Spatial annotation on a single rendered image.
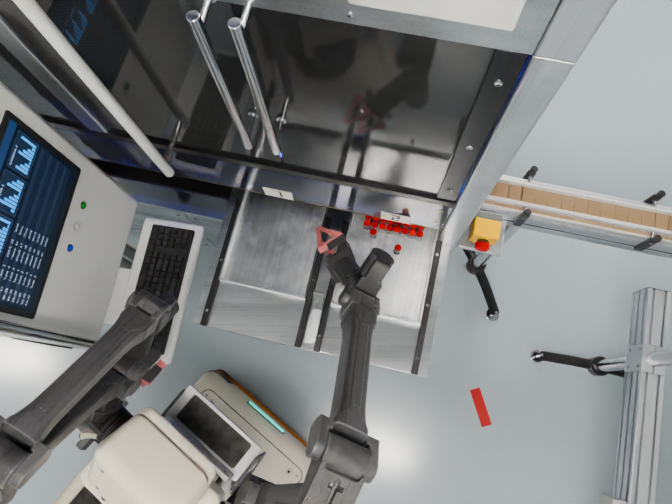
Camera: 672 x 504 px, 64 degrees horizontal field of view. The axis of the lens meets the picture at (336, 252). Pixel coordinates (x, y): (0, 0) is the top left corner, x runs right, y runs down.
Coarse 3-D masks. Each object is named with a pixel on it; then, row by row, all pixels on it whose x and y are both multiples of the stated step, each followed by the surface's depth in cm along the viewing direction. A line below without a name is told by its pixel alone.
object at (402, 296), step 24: (360, 216) 165; (360, 240) 163; (384, 240) 163; (408, 240) 163; (432, 240) 162; (360, 264) 161; (408, 264) 161; (336, 288) 158; (384, 288) 159; (408, 288) 159; (384, 312) 157; (408, 312) 157
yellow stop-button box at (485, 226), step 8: (480, 216) 148; (488, 216) 148; (496, 216) 148; (472, 224) 152; (480, 224) 148; (488, 224) 148; (496, 224) 147; (472, 232) 148; (480, 232) 147; (488, 232) 147; (496, 232) 147; (472, 240) 152; (480, 240) 149; (488, 240) 149; (496, 240) 147
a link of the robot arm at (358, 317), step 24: (360, 312) 109; (360, 336) 104; (360, 360) 99; (336, 384) 97; (360, 384) 94; (336, 408) 90; (360, 408) 90; (312, 432) 86; (336, 432) 87; (360, 432) 86; (312, 456) 82
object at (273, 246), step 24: (240, 216) 166; (264, 216) 166; (288, 216) 166; (312, 216) 166; (240, 240) 165; (264, 240) 164; (288, 240) 164; (312, 240) 164; (240, 264) 163; (264, 264) 162; (288, 264) 162; (312, 264) 159; (264, 288) 157; (288, 288) 160
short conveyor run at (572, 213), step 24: (504, 192) 160; (528, 192) 160; (552, 192) 160; (576, 192) 156; (504, 216) 160; (528, 216) 152; (552, 216) 158; (576, 216) 154; (600, 216) 157; (624, 216) 157; (648, 216) 157; (600, 240) 161; (624, 240) 157; (648, 240) 151
